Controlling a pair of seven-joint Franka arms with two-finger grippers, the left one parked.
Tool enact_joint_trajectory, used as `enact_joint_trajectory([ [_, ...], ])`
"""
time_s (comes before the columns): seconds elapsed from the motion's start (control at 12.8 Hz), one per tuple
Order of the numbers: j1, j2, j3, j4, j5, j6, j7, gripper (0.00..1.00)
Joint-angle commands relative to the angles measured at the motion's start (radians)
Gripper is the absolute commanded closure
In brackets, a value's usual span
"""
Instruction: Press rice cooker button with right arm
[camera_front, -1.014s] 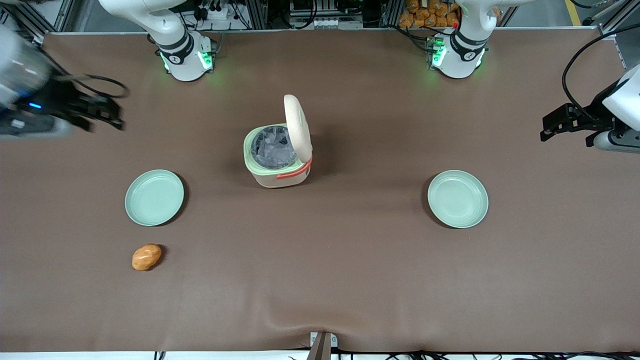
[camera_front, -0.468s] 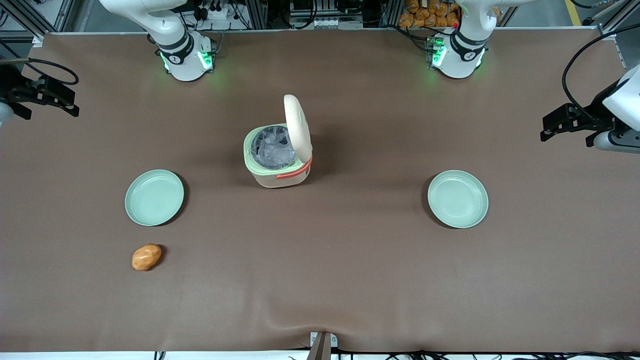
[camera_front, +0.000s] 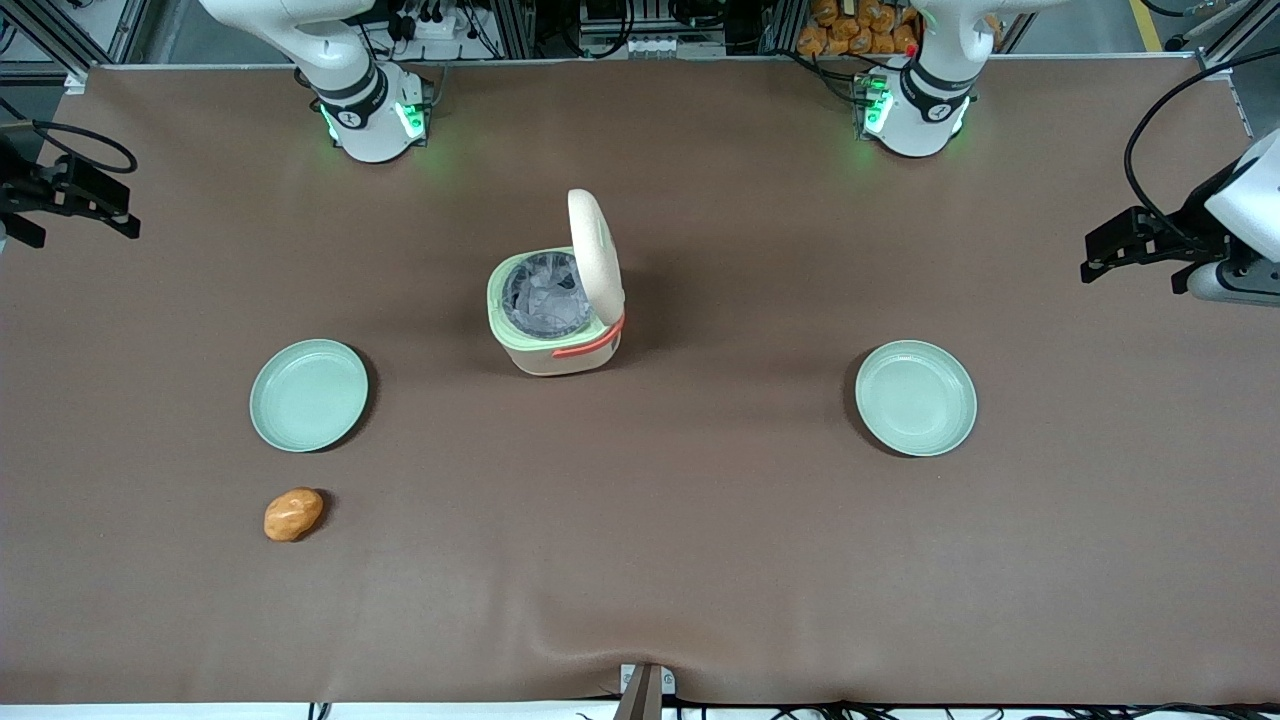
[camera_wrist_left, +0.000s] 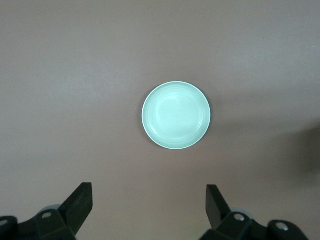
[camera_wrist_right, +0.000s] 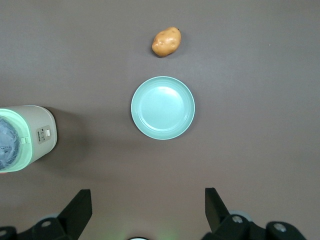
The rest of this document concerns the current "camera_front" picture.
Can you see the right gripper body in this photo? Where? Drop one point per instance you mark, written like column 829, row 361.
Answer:
column 22, row 190

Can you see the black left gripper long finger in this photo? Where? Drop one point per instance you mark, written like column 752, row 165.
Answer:
column 1125, row 245

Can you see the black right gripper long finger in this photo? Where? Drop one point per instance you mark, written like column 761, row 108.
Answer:
column 92, row 195

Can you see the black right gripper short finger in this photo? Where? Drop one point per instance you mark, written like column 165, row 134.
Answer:
column 20, row 230

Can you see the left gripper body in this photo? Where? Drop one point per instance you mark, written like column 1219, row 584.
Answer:
column 1189, row 222

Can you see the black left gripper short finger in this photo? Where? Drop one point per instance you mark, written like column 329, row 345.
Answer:
column 1190, row 278

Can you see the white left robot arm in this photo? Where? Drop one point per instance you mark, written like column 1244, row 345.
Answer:
column 925, row 110

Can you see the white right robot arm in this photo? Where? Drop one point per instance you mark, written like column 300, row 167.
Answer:
column 355, row 110

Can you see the pale green plate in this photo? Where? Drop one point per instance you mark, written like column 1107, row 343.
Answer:
column 308, row 395
column 915, row 398

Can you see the bag of orange items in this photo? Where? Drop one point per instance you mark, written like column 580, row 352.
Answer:
column 855, row 28

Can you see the orange brown potato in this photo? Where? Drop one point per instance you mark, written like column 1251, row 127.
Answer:
column 292, row 514

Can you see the white power strip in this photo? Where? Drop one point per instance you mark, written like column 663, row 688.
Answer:
column 428, row 25

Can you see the crumpled grey pot liner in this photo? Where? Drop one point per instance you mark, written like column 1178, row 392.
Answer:
column 545, row 297

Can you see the white connector strip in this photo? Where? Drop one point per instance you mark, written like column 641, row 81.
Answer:
column 655, row 45

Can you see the brown table mat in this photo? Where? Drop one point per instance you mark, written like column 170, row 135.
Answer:
column 700, row 550

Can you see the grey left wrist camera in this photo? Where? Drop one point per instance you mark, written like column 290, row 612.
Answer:
column 1240, row 285

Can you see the aluminium frame profile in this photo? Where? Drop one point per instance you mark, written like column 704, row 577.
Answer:
column 60, row 40
column 1225, row 40

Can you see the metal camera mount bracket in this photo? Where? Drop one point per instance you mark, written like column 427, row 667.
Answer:
column 643, row 690

